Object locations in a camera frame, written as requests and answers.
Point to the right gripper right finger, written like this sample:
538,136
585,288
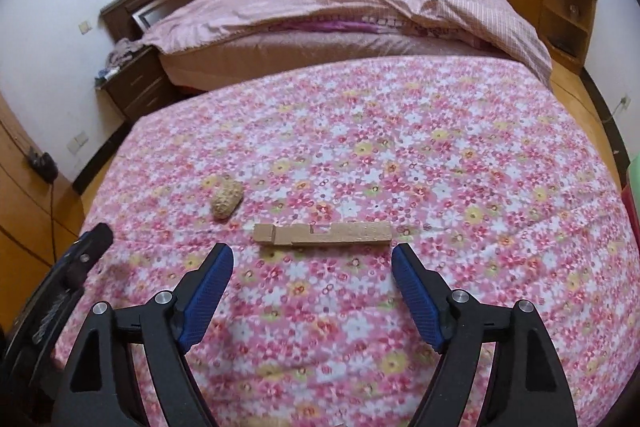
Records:
527,385

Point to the pink striped quilt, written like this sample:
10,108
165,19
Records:
203,23

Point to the wooden clothespin half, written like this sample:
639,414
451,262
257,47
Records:
338,234

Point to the dark wooden nightstand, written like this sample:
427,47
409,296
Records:
140,87

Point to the red and green bin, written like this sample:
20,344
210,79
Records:
631,196

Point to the clothes pile on nightstand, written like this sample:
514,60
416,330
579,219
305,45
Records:
124,51

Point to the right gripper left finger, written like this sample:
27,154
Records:
99,386

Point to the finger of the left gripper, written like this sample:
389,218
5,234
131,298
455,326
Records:
26,350

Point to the pink floral table cloth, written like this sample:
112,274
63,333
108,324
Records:
471,160

